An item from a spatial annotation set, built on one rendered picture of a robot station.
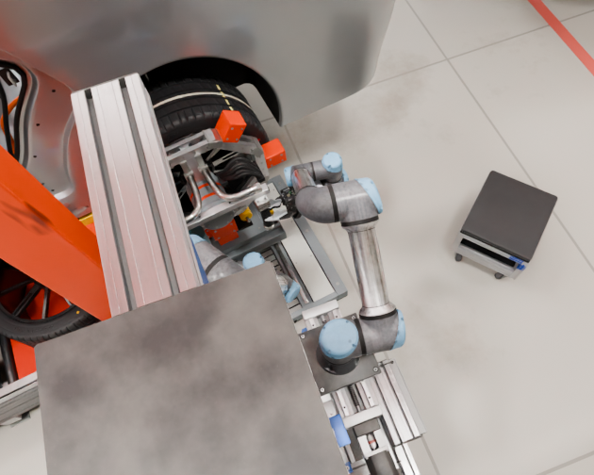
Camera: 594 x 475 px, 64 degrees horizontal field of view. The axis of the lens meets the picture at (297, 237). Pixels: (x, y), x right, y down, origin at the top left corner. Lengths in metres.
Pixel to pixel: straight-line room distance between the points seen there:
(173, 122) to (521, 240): 1.67
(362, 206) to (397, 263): 1.31
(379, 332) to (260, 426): 1.06
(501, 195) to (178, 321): 2.25
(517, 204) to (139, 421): 2.31
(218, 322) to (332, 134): 2.71
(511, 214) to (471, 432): 1.05
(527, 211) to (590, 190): 0.69
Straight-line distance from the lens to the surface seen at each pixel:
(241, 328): 0.47
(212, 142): 1.76
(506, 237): 2.50
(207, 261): 1.29
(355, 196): 1.41
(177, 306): 0.49
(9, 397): 2.57
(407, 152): 3.07
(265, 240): 2.58
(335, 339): 1.47
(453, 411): 2.55
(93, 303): 1.79
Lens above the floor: 2.48
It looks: 64 degrees down
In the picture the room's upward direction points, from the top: 10 degrees counter-clockwise
